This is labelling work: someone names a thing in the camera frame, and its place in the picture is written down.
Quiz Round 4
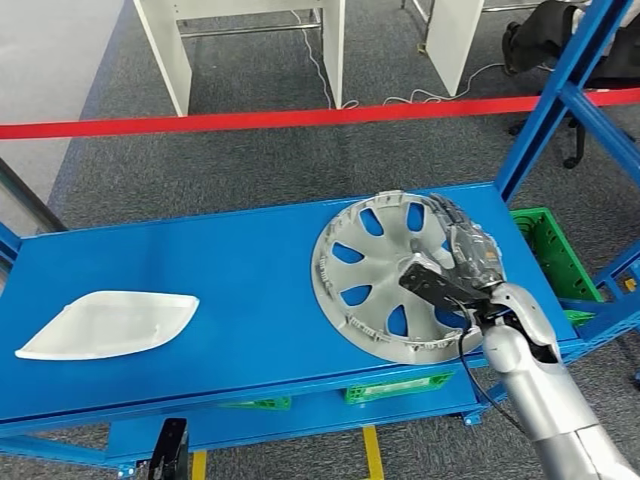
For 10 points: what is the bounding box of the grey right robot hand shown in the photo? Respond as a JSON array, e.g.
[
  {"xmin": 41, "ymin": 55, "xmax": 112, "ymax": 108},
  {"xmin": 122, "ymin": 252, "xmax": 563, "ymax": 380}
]
[{"xmin": 429, "ymin": 193, "xmax": 506, "ymax": 293}]

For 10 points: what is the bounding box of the black office chair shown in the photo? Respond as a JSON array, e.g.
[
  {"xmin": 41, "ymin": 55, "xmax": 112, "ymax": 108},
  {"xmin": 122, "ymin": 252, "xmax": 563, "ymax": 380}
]
[{"xmin": 509, "ymin": 0, "xmax": 640, "ymax": 170}]

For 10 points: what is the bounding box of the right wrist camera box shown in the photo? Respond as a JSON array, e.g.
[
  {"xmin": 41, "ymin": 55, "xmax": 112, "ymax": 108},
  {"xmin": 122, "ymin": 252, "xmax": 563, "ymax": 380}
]
[{"xmin": 398, "ymin": 253, "xmax": 496, "ymax": 318}]

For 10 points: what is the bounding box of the green plastic crate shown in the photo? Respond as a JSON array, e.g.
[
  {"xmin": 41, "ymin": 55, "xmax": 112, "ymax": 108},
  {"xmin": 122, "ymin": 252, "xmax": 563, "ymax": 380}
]
[
  {"xmin": 342, "ymin": 370, "xmax": 456, "ymax": 406},
  {"xmin": 509, "ymin": 207, "xmax": 605, "ymax": 327},
  {"xmin": 220, "ymin": 396, "xmax": 293, "ymax": 412}
]

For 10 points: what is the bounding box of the blue metal shelf rack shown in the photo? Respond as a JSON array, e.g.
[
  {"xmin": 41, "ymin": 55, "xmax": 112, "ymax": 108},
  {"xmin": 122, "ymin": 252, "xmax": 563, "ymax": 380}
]
[
  {"xmin": 0, "ymin": 0, "xmax": 640, "ymax": 480},
  {"xmin": 592, "ymin": 239, "xmax": 640, "ymax": 313}
]

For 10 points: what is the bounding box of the red barrier belt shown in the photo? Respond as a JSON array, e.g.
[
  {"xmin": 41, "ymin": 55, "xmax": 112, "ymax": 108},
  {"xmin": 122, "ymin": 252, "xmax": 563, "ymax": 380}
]
[{"xmin": 0, "ymin": 87, "xmax": 640, "ymax": 141}]

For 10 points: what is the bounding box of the yellow floor tape outline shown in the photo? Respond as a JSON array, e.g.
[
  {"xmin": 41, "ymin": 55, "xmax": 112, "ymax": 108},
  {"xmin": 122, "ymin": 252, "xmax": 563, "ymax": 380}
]
[{"xmin": 190, "ymin": 425, "xmax": 385, "ymax": 480}]

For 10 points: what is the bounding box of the white floor cable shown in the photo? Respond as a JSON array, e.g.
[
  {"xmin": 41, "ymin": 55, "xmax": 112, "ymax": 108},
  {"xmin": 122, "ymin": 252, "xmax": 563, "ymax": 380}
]
[
  {"xmin": 382, "ymin": 61, "xmax": 506, "ymax": 107},
  {"xmin": 291, "ymin": 7, "xmax": 360, "ymax": 111}
]

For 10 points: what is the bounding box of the grey plastic hubcap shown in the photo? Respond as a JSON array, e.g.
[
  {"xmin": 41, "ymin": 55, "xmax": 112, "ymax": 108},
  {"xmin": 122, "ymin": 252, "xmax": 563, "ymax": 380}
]
[{"xmin": 310, "ymin": 190, "xmax": 506, "ymax": 366}]

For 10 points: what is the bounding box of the person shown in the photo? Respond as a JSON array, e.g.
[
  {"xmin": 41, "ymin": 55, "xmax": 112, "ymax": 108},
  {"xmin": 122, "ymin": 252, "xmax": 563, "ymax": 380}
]
[{"xmin": 501, "ymin": 0, "xmax": 591, "ymax": 75}]

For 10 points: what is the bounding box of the white plastic cover part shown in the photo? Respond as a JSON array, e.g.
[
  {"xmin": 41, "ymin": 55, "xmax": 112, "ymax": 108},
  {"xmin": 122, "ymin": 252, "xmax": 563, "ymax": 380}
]
[{"xmin": 14, "ymin": 290, "xmax": 201, "ymax": 362}]

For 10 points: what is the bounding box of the white desk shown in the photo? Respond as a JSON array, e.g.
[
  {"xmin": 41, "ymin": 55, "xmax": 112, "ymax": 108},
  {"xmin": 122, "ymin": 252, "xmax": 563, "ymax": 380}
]
[
  {"xmin": 132, "ymin": 0, "xmax": 347, "ymax": 118},
  {"xmin": 425, "ymin": 0, "xmax": 486, "ymax": 97}
]

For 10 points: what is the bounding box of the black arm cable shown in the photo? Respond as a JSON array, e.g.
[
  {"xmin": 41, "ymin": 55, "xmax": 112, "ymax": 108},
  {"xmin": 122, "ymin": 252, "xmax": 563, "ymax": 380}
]
[{"xmin": 457, "ymin": 298, "xmax": 528, "ymax": 439}]

